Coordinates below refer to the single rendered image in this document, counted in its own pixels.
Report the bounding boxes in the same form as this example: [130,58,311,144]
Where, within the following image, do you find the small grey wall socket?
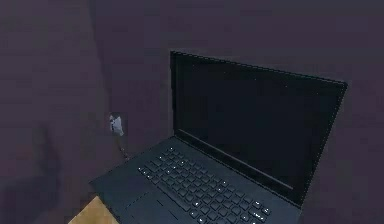
[108,113,126,137]

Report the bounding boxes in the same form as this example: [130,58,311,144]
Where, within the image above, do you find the black open laptop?
[89,49,349,224]

